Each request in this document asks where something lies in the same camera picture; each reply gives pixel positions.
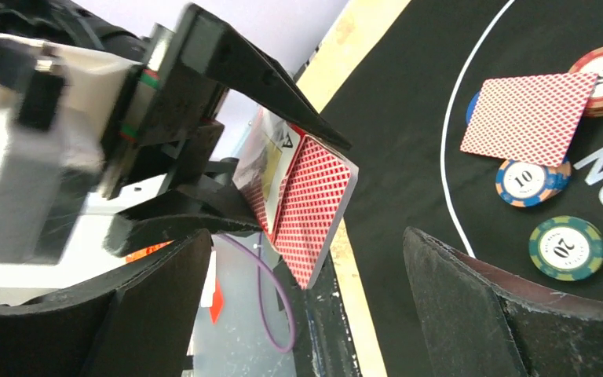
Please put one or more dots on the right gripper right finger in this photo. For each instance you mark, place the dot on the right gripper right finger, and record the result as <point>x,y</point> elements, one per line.
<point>480,320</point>

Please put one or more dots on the blue small blind button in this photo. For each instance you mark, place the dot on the blue small blind button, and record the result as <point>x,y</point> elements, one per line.
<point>471,106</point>

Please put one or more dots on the aluminium mounting rail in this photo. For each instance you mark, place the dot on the aluminium mounting rail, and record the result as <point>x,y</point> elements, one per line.
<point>324,343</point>

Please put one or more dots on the blue chips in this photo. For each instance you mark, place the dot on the blue chips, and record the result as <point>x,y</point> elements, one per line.
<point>527,185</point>

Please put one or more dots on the green chips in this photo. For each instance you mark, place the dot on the green chips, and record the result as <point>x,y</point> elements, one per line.
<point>566,248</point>

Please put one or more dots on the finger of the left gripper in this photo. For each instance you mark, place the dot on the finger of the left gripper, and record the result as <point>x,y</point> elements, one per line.
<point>217,51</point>
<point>178,213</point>

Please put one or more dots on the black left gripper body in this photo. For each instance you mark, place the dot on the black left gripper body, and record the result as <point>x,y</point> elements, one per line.
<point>169,101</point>

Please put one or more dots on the red playing card box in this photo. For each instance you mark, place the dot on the red playing card box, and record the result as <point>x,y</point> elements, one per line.
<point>298,189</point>

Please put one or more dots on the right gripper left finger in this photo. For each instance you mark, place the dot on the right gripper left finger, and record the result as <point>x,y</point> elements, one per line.
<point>135,320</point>

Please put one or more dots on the red-backed card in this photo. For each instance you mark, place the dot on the red-backed card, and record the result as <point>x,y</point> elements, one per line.
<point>530,119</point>

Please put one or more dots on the black poker table mat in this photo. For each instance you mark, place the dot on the black poker table mat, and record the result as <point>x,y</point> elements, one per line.
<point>404,110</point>

